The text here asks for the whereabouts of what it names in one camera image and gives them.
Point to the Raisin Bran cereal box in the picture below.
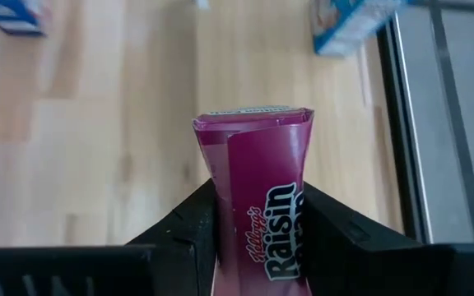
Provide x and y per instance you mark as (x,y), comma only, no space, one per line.
(257,164)

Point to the Frosted Flakes cereal box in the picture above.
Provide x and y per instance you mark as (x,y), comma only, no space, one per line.
(10,12)

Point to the Rice Krispies cereal box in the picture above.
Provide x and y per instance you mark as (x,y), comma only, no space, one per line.
(344,29)

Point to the black aluminium table frame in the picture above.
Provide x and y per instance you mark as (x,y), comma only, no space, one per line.
(401,144)

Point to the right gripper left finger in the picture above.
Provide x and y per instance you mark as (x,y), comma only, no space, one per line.
(159,267)

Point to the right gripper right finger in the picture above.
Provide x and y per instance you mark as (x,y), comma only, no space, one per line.
(364,267)

